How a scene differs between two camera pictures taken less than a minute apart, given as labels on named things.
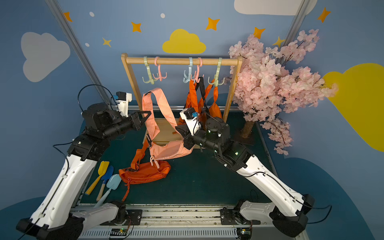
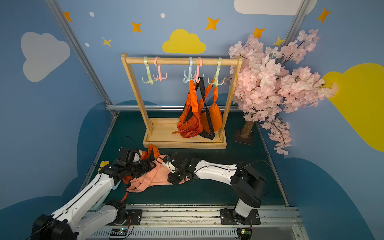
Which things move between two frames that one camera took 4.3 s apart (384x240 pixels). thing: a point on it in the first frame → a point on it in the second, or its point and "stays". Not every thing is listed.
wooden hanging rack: (169, 129) stays
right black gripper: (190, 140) → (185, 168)
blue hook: (190, 67) stays
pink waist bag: (158, 150) → (159, 174)
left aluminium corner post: (66, 22) stays
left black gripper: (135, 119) → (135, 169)
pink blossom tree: (273, 81) stays
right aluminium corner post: (293, 29) stays
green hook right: (216, 81) stays
